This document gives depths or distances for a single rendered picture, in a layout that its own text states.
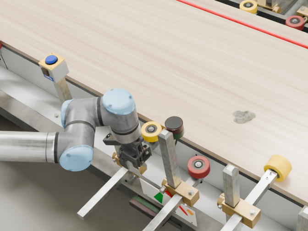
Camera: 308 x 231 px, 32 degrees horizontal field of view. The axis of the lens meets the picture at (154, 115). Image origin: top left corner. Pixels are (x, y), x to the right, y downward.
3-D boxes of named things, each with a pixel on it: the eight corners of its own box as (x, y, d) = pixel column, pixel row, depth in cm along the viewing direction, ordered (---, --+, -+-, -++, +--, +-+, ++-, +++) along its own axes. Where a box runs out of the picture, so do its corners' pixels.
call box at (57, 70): (57, 85, 193) (51, 69, 188) (44, 78, 197) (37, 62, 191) (70, 74, 196) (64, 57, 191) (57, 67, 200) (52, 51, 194)
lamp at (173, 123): (181, 172, 185) (174, 132, 169) (168, 165, 188) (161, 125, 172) (191, 161, 188) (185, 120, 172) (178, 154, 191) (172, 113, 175)
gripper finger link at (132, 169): (140, 184, 182) (135, 167, 175) (127, 175, 185) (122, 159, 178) (145, 177, 184) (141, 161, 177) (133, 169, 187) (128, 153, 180)
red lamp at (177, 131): (176, 137, 171) (175, 132, 170) (161, 129, 174) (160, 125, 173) (187, 125, 174) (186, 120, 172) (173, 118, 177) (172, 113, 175)
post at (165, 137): (180, 218, 204) (165, 138, 168) (173, 213, 205) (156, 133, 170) (186, 211, 205) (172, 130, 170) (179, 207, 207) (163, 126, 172)
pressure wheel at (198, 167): (203, 194, 195) (200, 176, 186) (185, 184, 199) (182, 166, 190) (215, 179, 198) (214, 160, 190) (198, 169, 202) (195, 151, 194)
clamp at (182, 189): (191, 207, 189) (190, 200, 185) (162, 189, 196) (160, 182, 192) (200, 196, 191) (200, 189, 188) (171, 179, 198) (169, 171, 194)
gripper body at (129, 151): (138, 171, 174) (131, 148, 165) (118, 160, 179) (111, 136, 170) (152, 156, 178) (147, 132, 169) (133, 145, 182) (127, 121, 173)
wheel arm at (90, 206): (85, 222, 192) (82, 217, 189) (79, 218, 194) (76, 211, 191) (161, 144, 212) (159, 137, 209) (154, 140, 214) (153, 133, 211)
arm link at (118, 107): (100, 87, 161) (133, 83, 160) (108, 114, 170) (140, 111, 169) (98, 110, 155) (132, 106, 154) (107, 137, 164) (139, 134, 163)
